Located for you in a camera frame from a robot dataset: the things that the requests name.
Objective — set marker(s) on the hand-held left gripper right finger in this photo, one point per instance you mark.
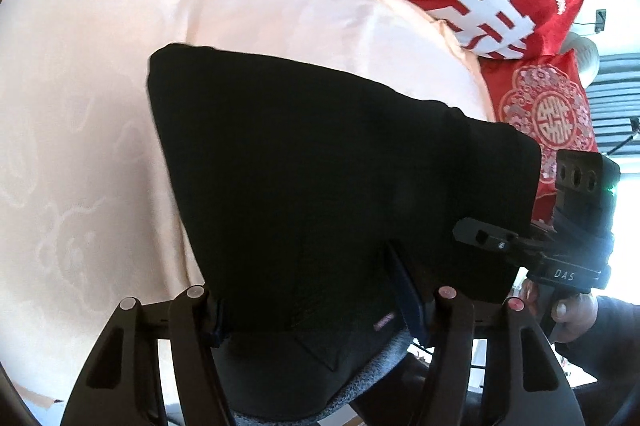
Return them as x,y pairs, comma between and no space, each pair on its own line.
407,296

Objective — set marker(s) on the red embroidered cushion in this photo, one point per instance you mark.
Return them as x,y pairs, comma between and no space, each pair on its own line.
545,116

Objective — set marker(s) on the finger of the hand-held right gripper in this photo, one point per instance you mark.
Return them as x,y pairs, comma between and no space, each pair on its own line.
487,238

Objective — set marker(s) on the dark window blind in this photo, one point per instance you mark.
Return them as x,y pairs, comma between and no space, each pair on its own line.
616,106

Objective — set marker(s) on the black pants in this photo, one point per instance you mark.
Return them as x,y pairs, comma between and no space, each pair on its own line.
300,181

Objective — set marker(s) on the person's right forearm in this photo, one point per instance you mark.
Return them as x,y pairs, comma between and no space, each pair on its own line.
612,336

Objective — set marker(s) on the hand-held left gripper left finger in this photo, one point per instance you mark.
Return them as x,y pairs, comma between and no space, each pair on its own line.
192,323

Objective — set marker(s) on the small black wall device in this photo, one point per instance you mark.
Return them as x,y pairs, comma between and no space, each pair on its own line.
600,19

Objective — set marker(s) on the white ribbed object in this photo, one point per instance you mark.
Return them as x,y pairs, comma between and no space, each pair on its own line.
585,53

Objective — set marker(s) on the peach patterned bed sheet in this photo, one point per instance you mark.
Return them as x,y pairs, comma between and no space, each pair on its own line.
100,131

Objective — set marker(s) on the person's right hand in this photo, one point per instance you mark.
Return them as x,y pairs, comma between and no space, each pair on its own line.
575,313

